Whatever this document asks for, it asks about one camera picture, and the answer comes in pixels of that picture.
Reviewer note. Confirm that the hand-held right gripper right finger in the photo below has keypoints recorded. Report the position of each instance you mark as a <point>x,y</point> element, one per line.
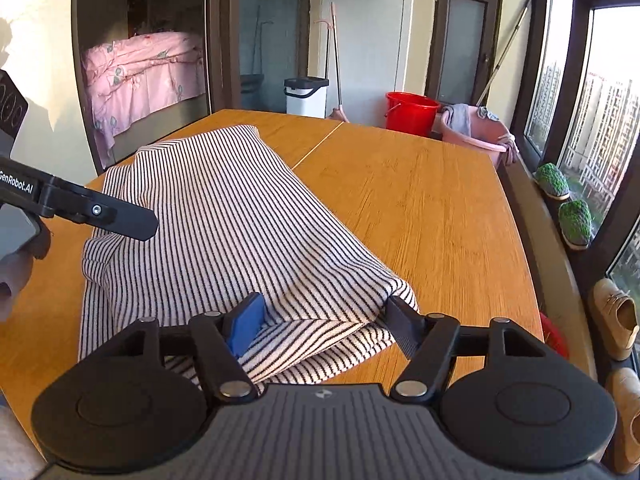
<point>405,327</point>

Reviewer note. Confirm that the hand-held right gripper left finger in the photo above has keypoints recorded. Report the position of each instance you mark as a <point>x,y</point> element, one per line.
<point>245,325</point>

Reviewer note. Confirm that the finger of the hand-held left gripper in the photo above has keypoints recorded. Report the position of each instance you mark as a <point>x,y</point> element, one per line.
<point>110,215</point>

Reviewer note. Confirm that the striped knit shirt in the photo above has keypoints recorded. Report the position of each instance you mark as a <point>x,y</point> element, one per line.
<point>225,210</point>

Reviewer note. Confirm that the person's left hand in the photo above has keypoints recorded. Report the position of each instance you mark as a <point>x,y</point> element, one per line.
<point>15,280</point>

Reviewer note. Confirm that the bed with pink floral blanket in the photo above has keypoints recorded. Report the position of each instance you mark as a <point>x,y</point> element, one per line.
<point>145,80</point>

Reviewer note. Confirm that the red basin with grass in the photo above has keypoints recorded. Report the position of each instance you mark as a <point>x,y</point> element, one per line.
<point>554,335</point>

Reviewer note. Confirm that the green knitted shoe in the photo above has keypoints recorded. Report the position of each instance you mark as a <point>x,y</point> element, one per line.
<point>575,227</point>
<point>552,182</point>

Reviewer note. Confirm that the pink plastic basin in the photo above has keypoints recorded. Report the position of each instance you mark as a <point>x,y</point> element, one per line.
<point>482,142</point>

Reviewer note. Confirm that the pink cloth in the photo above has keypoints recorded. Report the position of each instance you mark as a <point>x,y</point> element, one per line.
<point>511,150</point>

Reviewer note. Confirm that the beige leather shoe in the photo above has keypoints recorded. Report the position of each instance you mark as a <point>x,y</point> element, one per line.
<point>612,320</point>
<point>625,420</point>

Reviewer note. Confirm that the red plastic bucket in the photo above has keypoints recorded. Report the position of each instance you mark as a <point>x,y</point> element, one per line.
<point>410,115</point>

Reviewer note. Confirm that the grey cloth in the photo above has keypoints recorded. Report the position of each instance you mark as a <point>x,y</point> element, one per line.
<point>457,120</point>

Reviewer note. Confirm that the white trash bin black lid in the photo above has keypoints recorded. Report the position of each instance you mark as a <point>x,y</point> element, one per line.
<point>306,97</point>

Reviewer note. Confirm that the small blue-grey rag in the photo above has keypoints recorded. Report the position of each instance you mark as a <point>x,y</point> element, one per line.
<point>487,113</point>

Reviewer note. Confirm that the pink hooked pole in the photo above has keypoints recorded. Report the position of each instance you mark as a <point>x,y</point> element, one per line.
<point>327,50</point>

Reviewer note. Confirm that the brown frosted glass door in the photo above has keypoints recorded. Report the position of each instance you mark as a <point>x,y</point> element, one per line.
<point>462,40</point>

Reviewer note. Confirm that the metal mop pole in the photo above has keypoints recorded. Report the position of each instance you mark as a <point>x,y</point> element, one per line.
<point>505,45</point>

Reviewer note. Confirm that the white closet door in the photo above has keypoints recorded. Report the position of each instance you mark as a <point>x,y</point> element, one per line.
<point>360,25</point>

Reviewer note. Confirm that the brown sliding door frame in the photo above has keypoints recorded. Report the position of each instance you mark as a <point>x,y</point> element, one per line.
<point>220,35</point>

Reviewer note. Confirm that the dark window frame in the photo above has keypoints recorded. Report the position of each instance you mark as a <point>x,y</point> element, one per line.
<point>570,60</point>

